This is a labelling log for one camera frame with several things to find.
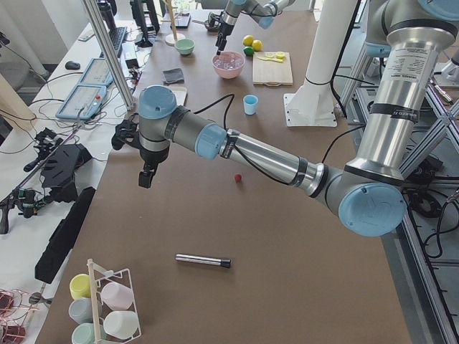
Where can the cream rabbit serving tray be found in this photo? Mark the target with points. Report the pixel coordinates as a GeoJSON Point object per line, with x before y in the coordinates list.
{"type": "Point", "coordinates": [164, 101]}

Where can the whole yellow lemon outer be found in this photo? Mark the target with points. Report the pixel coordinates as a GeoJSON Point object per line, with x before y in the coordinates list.
{"type": "Point", "coordinates": [248, 40]}

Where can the whole yellow lemon inner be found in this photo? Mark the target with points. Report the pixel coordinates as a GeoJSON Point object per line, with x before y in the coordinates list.
{"type": "Point", "coordinates": [257, 45]}

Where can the grey cup in rack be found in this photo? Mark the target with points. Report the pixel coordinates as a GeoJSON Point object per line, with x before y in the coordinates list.
{"type": "Point", "coordinates": [80, 310]}

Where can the yellow plastic knife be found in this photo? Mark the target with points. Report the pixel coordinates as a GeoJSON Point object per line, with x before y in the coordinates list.
{"type": "Point", "coordinates": [272, 59]}

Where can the blue teach pendant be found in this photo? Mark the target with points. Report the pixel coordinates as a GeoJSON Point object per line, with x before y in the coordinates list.
{"type": "Point", "coordinates": [82, 103]}
{"type": "Point", "coordinates": [97, 73]}

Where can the white cup in rack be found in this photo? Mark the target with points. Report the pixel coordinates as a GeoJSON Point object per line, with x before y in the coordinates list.
{"type": "Point", "coordinates": [121, 324]}

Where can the light blue plastic cup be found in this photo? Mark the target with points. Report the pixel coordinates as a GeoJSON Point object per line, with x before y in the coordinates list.
{"type": "Point", "coordinates": [250, 103]}

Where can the white wire cup rack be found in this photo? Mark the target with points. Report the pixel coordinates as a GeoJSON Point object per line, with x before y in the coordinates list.
{"type": "Point", "coordinates": [99, 277]}

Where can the wooden cutting board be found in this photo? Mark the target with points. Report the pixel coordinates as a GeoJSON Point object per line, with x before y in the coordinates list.
{"type": "Point", "coordinates": [271, 73]}

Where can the grey folded cloth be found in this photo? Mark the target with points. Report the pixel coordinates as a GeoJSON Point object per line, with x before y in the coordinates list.
{"type": "Point", "coordinates": [173, 76]}

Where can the aluminium frame post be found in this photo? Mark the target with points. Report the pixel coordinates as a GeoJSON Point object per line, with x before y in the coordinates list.
{"type": "Point", "coordinates": [106, 46]}

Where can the pink cup in rack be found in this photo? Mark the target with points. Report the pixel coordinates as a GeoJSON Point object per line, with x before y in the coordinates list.
{"type": "Point", "coordinates": [117, 296]}

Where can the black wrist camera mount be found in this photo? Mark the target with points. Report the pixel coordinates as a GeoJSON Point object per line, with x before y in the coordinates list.
{"type": "Point", "coordinates": [126, 133]}

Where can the black long bar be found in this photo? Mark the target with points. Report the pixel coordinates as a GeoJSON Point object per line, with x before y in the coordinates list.
{"type": "Point", "coordinates": [63, 238]}

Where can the black keyboard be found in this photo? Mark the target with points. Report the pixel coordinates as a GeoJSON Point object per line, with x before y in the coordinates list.
{"type": "Point", "coordinates": [117, 37]}

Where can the pink bowl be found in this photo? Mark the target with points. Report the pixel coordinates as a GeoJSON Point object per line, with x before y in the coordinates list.
{"type": "Point", "coordinates": [228, 74]}

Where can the wooden stand round base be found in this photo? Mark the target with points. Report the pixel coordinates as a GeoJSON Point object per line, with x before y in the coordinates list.
{"type": "Point", "coordinates": [172, 38]}

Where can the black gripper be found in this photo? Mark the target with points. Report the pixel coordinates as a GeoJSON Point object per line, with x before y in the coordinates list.
{"type": "Point", "coordinates": [149, 157]}
{"type": "Point", "coordinates": [226, 27]}

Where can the black computer mouse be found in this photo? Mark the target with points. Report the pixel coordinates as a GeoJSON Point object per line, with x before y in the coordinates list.
{"type": "Point", "coordinates": [72, 65]}

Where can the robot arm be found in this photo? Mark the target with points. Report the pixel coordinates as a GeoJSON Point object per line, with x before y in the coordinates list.
{"type": "Point", "coordinates": [193, 200]}
{"type": "Point", "coordinates": [263, 14]}

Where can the pale green bowl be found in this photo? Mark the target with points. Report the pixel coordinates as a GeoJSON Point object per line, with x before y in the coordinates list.
{"type": "Point", "coordinates": [184, 46]}

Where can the yellow cup in rack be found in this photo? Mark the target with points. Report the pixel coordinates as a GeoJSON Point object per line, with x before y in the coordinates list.
{"type": "Point", "coordinates": [80, 286]}

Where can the blue teach pendant near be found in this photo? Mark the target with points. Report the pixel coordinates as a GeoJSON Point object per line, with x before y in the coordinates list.
{"type": "Point", "coordinates": [82, 103]}

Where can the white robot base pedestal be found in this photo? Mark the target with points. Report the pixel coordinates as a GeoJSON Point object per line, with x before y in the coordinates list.
{"type": "Point", "coordinates": [312, 104]}

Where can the blue teach pendant far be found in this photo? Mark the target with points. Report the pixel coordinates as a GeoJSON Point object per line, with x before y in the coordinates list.
{"type": "Point", "coordinates": [97, 73]}

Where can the whole yellow lemon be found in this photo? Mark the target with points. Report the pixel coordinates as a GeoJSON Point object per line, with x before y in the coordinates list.
{"type": "Point", "coordinates": [248, 40]}
{"type": "Point", "coordinates": [257, 45]}

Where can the steel muddler black tip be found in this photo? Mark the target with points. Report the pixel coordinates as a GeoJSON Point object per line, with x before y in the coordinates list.
{"type": "Point", "coordinates": [220, 262]}

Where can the green cup in rack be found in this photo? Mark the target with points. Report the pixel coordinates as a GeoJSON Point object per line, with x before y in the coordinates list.
{"type": "Point", "coordinates": [83, 334]}

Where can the green lime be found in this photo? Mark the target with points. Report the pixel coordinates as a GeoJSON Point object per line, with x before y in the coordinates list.
{"type": "Point", "coordinates": [249, 51]}

